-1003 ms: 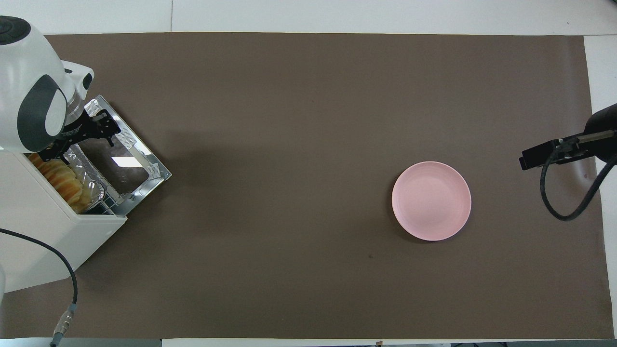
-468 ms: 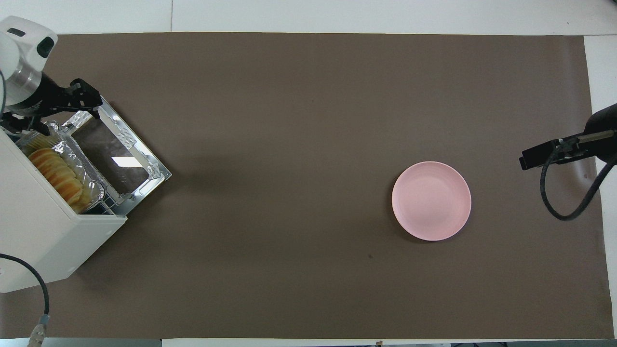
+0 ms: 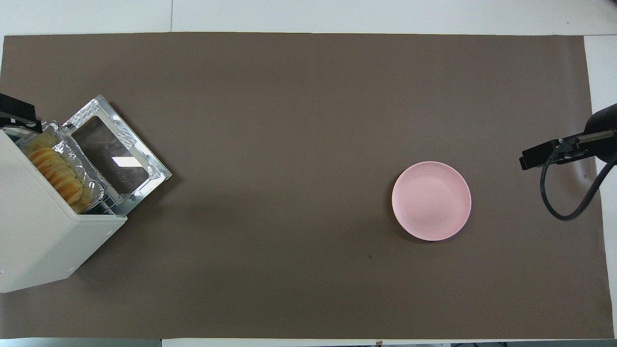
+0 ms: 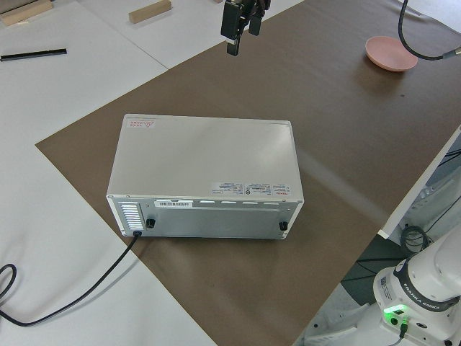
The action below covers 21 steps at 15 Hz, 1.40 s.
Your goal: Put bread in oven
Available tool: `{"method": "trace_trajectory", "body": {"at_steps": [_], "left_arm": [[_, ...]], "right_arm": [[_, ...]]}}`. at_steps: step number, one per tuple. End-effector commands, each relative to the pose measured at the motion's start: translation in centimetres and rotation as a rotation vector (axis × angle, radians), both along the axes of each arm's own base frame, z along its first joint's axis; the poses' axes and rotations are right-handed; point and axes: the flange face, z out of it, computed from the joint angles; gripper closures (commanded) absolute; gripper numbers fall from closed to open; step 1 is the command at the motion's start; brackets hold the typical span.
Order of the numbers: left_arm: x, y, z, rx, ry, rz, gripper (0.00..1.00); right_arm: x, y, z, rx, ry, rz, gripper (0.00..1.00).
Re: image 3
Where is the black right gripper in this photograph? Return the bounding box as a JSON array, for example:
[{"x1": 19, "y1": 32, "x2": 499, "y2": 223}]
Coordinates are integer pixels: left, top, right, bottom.
[{"x1": 519, "y1": 103, "x2": 617, "y2": 171}]

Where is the sliced orange bread loaf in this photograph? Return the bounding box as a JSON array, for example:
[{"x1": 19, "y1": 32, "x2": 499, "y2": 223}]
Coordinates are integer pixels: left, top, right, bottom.
[{"x1": 27, "y1": 134, "x2": 92, "y2": 213}]

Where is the aluminium foil tray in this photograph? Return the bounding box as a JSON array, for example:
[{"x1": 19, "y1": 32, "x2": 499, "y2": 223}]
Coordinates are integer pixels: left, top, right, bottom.
[{"x1": 14, "y1": 120, "x2": 107, "y2": 215}]

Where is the foil-lined glass oven door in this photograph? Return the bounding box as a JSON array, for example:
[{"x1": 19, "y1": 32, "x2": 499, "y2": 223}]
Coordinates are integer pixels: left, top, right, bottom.
[{"x1": 58, "y1": 94, "x2": 173, "y2": 216}]

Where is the cream white toaster oven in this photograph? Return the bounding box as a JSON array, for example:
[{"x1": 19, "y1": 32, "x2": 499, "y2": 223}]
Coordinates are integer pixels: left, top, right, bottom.
[{"x1": 0, "y1": 128, "x2": 128, "y2": 294}]

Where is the pink round plate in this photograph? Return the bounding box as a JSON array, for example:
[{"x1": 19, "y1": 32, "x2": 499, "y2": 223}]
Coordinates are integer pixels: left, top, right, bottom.
[{"x1": 391, "y1": 161, "x2": 472, "y2": 242}]

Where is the brown paper table mat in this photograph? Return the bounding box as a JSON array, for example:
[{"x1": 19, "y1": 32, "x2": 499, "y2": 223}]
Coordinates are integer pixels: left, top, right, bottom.
[{"x1": 0, "y1": 32, "x2": 615, "y2": 340}]

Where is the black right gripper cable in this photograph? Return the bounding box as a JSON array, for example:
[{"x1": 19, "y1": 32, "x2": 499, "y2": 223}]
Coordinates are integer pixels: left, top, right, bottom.
[{"x1": 539, "y1": 130, "x2": 617, "y2": 222}]

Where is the metal oven wire rack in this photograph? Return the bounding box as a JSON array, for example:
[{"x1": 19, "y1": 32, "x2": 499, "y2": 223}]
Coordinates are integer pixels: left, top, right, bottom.
[{"x1": 89, "y1": 186, "x2": 122, "y2": 216}]

